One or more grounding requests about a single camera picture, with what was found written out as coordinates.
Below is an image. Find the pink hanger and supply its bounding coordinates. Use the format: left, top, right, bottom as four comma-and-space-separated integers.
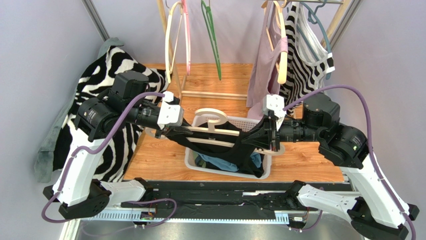
181, 0, 191, 76

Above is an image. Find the white perforated plastic basket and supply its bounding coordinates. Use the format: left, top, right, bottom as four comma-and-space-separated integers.
184, 114, 272, 180

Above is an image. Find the wooden hanger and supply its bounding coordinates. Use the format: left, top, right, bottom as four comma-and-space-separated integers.
144, 107, 286, 157
261, 1, 288, 85

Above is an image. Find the lilac ribbed tank top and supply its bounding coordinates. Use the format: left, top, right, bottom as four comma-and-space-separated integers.
246, 3, 283, 120

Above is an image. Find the zebra print blanket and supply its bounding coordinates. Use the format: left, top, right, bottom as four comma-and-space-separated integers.
52, 46, 169, 182

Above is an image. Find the teal wire hanger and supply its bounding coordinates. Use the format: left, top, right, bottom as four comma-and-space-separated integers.
297, 0, 332, 81

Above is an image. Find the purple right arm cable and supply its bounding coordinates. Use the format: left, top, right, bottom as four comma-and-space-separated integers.
282, 84, 417, 240

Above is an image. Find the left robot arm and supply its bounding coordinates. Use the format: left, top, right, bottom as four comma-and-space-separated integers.
43, 70, 184, 222

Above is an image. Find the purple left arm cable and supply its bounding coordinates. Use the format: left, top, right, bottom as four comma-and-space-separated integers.
40, 92, 166, 223

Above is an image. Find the cream plastic hanger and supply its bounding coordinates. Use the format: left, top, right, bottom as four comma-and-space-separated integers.
165, 1, 184, 84

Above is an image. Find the green hanger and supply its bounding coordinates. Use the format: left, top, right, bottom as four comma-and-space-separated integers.
200, 0, 222, 81

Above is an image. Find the black white striped tank top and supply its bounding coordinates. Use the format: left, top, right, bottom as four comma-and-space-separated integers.
279, 2, 335, 106

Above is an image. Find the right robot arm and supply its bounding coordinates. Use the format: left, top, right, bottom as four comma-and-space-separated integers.
242, 93, 420, 240

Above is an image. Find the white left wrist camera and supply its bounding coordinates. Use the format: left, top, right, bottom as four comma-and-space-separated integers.
157, 91, 184, 130

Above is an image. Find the wooden clothes rack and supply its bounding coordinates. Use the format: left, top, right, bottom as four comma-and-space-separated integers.
156, 0, 362, 101

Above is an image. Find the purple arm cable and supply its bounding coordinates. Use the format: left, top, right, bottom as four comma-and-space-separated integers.
40, 92, 166, 223
282, 84, 417, 240

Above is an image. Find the black mounting rail base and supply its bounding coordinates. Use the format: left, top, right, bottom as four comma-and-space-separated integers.
75, 179, 354, 231

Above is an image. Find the blue ribbed tank top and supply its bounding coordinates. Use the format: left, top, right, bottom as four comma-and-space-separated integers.
193, 151, 264, 173

